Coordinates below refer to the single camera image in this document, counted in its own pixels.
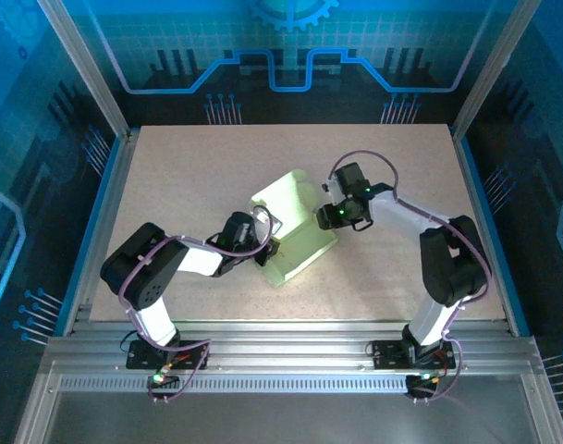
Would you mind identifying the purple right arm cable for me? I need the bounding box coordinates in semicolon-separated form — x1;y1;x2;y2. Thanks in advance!
329;149;490;406

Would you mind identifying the aluminium right frame post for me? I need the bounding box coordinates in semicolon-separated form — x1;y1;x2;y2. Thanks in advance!
450;0;544;140

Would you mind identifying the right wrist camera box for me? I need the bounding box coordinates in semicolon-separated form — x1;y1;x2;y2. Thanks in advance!
324;177;345;204

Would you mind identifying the aluminium left side rail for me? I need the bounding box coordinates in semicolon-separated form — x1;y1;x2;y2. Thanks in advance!
62;129;141;337

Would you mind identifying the aluminium table rail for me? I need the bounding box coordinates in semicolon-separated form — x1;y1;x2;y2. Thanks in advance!
40;318;545;376

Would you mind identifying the slotted metal strip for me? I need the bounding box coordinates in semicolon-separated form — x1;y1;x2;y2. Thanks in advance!
58;376;527;394

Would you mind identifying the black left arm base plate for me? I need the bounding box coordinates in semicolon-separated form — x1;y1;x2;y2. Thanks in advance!
126;339;211;371

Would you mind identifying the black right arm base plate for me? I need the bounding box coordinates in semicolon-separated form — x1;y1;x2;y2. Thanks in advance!
371;339;457;370

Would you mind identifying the grey metal panel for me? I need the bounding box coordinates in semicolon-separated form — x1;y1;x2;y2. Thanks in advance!
12;360;563;444

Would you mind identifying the aluminium left frame post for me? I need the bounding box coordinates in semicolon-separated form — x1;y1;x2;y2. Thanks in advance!
35;0;133;142

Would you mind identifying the aluminium right side rail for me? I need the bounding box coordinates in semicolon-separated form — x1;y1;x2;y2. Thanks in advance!
448;124;532;337

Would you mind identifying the aluminium frame post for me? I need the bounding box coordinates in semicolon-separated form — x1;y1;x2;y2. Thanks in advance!
450;0;544;140
35;0;133;142

